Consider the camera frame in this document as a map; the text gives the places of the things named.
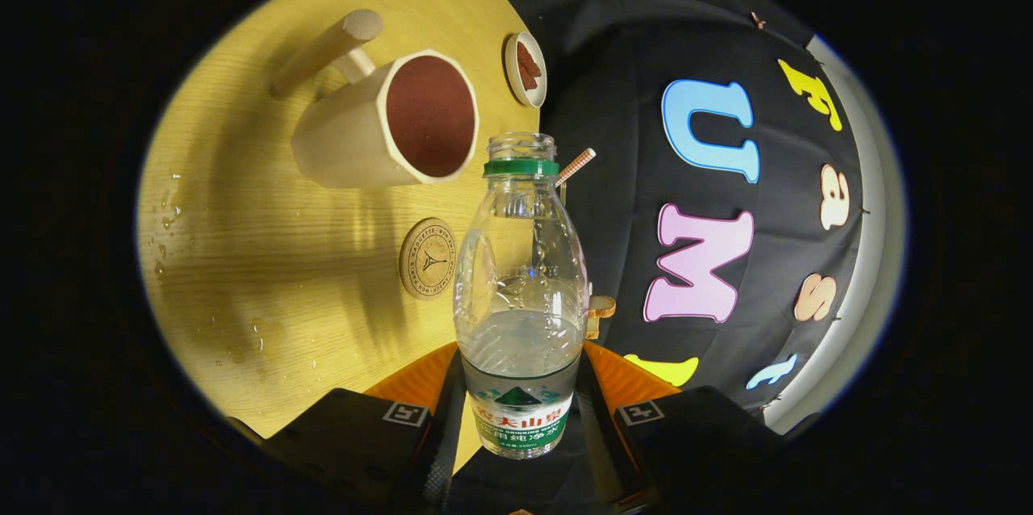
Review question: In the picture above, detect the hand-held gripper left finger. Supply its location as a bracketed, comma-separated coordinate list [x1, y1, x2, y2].
[230, 341, 467, 512]

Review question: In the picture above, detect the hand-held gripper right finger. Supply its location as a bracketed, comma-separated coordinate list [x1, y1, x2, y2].
[575, 340, 820, 512]

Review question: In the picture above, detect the clear plastic bottle green label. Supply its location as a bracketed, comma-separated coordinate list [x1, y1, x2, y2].
[453, 132, 588, 461]

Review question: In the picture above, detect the round cork coaster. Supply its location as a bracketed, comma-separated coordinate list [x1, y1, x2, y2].
[399, 217, 458, 301]

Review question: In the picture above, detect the beige cup wooden handle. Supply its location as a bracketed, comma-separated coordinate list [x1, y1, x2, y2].
[270, 9, 480, 191]

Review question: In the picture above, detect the wooden table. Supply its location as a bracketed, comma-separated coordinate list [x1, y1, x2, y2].
[136, 0, 543, 474]

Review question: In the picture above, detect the black backdrop cloth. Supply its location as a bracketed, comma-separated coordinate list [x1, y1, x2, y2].
[448, 0, 864, 419]

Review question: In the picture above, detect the small white plate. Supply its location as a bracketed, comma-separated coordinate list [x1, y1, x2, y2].
[504, 31, 548, 109]

